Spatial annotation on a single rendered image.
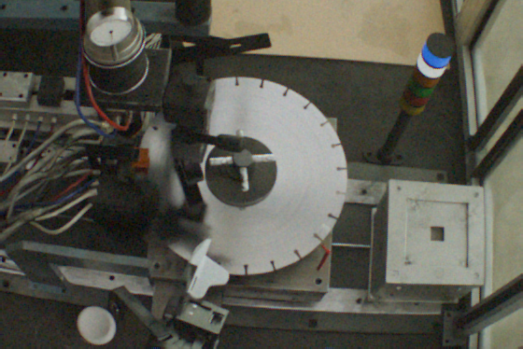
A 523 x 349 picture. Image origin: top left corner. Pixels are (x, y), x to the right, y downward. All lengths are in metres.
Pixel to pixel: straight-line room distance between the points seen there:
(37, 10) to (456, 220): 0.80
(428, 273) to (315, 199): 0.23
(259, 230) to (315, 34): 0.53
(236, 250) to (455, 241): 0.37
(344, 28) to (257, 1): 0.19
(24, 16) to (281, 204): 0.53
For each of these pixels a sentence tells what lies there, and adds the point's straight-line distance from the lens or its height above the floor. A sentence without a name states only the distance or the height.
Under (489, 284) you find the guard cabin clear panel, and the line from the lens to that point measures 1.31.
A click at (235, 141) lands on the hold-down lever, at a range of 0.88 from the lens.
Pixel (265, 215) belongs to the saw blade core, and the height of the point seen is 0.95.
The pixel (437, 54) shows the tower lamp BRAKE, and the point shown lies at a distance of 1.07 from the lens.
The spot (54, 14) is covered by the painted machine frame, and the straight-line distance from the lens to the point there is 1.22.
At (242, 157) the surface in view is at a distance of 1.11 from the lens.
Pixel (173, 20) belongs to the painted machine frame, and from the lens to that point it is 1.18.
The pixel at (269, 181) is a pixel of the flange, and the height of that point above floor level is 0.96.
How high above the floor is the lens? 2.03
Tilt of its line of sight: 66 degrees down
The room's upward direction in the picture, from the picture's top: 10 degrees clockwise
